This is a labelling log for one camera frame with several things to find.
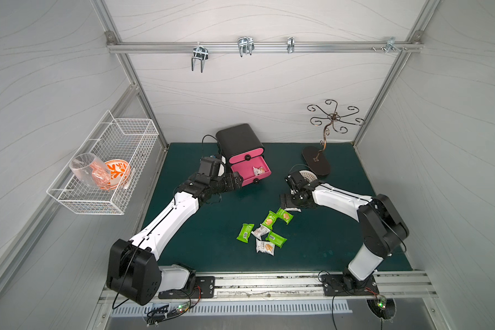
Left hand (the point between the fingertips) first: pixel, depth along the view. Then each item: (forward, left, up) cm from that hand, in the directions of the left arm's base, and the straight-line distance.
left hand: (236, 180), depth 81 cm
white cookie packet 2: (-3, -25, -18) cm, 31 cm away
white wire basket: (+11, +43, +12) cm, 46 cm away
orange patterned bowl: (-8, +37, +14) cm, 40 cm away
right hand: (0, -24, -16) cm, 29 cm away
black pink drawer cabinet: (+27, +3, -3) cm, 27 cm away
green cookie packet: (-15, -4, -16) cm, 22 cm away
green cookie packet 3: (-6, -21, -18) cm, 28 cm away
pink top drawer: (+17, -3, -4) cm, 18 cm away
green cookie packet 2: (-9, -14, -18) cm, 24 cm away
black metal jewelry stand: (+26, -42, -18) cm, 53 cm away
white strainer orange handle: (+15, -34, -15) cm, 40 cm away
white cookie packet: (-15, -9, -16) cm, 24 cm away
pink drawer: (+14, -6, -11) cm, 19 cm away
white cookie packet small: (+12, -9, -9) cm, 17 cm away
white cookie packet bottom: (-20, -12, -18) cm, 29 cm away
